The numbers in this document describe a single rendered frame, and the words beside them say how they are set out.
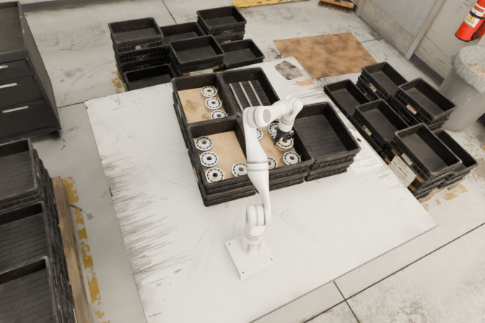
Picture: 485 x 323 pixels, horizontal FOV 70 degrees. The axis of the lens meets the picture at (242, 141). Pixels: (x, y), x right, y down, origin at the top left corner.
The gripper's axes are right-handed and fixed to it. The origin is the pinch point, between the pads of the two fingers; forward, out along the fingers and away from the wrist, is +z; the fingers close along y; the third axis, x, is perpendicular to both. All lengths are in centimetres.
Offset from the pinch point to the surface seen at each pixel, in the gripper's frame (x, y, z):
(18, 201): 19, -144, 37
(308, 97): 47, 46, 17
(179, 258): -44, -66, 18
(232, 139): 11.6, -23.7, 4.8
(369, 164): -17, 58, 17
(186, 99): 49, -42, 5
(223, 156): 1.4, -32.3, 4.8
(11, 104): 104, -155, 43
